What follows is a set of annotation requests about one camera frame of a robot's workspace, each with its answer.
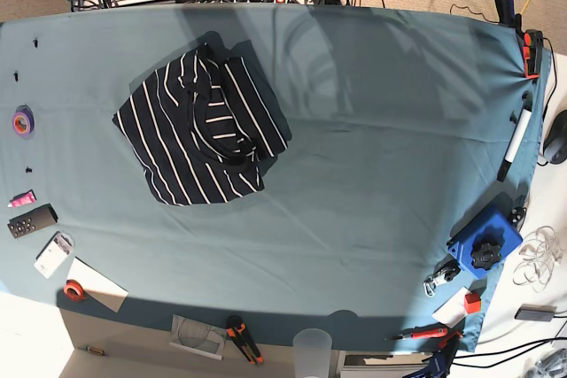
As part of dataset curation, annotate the navy white striped t-shirt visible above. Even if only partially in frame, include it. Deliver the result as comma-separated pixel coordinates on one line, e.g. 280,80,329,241
113,35,291,206

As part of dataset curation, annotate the translucent plastic cup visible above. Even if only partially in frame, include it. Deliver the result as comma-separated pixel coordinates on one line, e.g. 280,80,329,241
292,328,332,378

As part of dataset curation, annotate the clear plastic bag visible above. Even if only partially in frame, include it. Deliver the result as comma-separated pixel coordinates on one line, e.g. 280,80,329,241
169,315,227,360

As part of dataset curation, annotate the metal carabiner clip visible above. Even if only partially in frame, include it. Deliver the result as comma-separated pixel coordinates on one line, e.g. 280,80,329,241
423,261,461,297

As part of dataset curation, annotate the blue box with black knob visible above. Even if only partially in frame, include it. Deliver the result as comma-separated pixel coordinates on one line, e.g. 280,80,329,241
447,194,526,281

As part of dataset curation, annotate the white paper sheet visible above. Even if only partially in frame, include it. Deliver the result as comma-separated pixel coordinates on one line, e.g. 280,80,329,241
67,258,128,312

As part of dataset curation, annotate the white card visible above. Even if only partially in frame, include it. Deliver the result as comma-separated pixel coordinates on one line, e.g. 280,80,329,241
432,287,470,328

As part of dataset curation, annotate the red orange screwdriver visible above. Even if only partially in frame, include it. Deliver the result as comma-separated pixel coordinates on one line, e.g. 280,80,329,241
385,327,448,341

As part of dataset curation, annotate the small red cube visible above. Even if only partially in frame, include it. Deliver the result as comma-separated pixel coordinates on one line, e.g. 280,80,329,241
463,292,482,315

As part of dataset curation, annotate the red tape roll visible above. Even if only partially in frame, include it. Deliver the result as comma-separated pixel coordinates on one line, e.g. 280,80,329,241
63,280,86,303

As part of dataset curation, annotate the black white marker pen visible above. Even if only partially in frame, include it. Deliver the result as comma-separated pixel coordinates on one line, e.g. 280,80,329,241
497,91,532,182

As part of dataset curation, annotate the pink tube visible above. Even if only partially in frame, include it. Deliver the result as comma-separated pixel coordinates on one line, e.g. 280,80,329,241
8,190,36,208

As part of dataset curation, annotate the purple tape roll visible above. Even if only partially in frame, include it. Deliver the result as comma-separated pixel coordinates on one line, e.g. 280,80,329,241
12,104,35,138

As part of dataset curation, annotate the black remote control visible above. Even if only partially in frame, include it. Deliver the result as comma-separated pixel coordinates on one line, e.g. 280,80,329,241
7,204,58,239

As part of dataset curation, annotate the black computer mouse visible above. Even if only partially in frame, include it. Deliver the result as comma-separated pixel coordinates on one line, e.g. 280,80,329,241
543,110,567,165

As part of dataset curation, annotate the orange black clamp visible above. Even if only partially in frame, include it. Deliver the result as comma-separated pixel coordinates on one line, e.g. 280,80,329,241
522,29,544,80

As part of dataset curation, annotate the grey small box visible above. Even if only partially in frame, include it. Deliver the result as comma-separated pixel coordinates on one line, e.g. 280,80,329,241
514,305,555,322

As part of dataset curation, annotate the blue black scissors handle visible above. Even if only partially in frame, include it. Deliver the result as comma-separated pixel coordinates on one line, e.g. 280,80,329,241
403,331,462,378

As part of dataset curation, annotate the white cable bundle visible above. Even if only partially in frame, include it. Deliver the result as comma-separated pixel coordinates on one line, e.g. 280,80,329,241
512,225,566,294

